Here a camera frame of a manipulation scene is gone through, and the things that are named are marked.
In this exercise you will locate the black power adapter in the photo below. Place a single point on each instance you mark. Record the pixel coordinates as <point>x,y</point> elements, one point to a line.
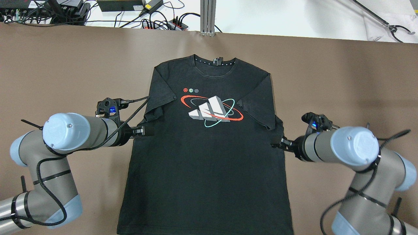
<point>153,5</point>

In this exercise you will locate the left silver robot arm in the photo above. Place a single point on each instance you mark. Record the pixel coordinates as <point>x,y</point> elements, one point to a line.
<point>55,201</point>

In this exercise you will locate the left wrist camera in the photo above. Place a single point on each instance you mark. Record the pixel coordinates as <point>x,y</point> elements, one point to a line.
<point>108,108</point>

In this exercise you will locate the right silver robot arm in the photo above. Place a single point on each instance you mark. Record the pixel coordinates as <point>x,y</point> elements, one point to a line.
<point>378,173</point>

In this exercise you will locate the black printed t-shirt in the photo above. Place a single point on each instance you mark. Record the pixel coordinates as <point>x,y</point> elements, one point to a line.
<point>209,167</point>

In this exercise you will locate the aluminium frame post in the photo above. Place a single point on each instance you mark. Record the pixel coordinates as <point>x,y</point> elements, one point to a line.
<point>207,17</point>

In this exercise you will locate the power strip with plugs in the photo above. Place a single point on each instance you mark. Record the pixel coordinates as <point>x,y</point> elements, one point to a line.
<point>175,25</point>

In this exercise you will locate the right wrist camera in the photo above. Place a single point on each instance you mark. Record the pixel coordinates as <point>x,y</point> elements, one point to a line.
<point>316,123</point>

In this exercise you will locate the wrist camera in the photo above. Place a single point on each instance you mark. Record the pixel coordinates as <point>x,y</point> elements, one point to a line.
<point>316,123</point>
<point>108,108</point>

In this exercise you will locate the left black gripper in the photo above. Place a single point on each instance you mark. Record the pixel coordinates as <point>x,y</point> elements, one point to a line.
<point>125,134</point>

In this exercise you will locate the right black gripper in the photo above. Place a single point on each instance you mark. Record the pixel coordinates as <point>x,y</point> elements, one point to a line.
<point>298,147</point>

